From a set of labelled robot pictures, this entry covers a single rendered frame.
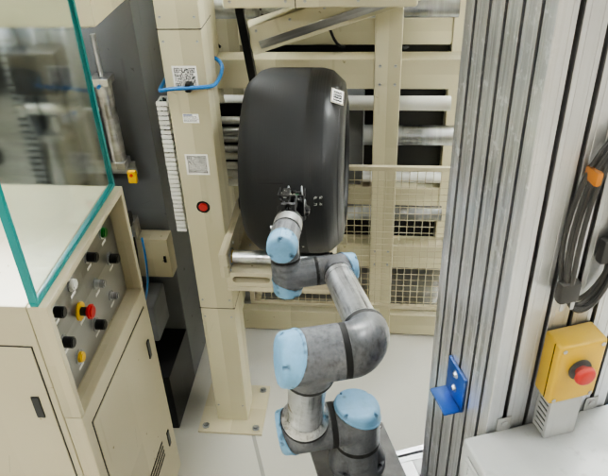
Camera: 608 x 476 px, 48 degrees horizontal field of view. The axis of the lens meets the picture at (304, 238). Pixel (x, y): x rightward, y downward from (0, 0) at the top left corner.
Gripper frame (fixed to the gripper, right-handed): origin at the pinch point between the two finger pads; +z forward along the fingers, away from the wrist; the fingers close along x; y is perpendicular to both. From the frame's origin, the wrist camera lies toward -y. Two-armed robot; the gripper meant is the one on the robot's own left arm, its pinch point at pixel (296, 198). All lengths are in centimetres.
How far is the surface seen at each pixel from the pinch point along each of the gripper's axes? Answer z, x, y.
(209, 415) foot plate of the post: 39, 45, -119
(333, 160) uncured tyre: 6.1, -10.3, 9.5
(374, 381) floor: 64, -24, -117
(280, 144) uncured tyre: 5.6, 4.8, 14.4
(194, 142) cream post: 21.7, 34.6, 8.8
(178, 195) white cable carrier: 26, 43, -12
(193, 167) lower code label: 22.7, 36.0, -0.2
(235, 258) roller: 18.8, 23.6, -31.0
